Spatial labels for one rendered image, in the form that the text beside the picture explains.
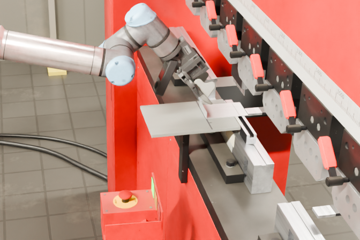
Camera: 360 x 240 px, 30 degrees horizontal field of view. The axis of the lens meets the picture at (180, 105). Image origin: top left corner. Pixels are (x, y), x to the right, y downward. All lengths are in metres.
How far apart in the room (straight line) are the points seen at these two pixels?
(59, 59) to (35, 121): 2.35
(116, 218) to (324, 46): 0.89
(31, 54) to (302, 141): 0.71
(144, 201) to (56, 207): 1.36
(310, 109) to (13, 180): 2.34
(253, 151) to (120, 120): 1.14
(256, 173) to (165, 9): 1.10
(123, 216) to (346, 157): 0.86
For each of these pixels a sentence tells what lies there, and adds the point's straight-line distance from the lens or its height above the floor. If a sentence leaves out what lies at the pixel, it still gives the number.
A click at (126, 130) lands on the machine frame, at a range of 2.97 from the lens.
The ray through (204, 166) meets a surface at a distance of 1.99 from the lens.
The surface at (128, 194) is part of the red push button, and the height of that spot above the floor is 0.81.
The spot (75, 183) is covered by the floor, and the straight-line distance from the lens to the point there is 3.48.
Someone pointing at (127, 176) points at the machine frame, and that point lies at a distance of 3.09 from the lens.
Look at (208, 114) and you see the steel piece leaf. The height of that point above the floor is 1.00.
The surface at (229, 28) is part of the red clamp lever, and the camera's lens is 1.80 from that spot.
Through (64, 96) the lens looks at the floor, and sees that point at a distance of 4.33.
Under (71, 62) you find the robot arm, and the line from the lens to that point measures 1.72.
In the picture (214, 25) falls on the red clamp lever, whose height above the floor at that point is 1.26.
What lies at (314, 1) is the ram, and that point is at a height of 1.52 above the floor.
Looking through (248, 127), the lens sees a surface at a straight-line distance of 1.96.
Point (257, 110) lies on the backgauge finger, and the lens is 2.05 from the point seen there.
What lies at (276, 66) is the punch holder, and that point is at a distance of 1.59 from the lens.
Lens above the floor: 1.95
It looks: 28 degrees down
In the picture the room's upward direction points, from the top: 2 degrees clockwise
